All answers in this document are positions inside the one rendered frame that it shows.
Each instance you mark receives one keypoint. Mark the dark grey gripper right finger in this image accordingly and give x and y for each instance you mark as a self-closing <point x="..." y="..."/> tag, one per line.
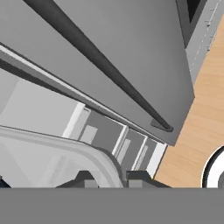
<point x="139" y="179"/>

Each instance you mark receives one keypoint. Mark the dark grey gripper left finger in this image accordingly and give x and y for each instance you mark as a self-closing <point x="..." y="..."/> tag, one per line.
<point x="86" y="179"/>

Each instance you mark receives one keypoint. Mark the clear white plastic container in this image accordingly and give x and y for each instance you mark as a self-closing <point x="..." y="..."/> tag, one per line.
<point x="87" y="151"/>

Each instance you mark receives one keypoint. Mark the grey freezer interior with racks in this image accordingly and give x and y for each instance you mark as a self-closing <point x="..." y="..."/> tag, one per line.
<point x="102" y="128"/>

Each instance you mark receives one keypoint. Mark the grey freezer door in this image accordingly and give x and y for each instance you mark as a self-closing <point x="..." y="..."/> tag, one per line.
<point x="137" y="43"/>

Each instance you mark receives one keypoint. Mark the white round black-rimmed object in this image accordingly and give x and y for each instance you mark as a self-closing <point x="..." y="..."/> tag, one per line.
<point x="214" y="172"/>

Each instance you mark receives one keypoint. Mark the dark blue item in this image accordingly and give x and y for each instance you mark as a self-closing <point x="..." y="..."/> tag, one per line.
<point x="3" y="183"/>

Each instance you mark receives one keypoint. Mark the grey cabinet with dark opening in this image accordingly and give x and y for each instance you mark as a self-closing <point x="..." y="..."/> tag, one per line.
<point x="201" y="32"/>

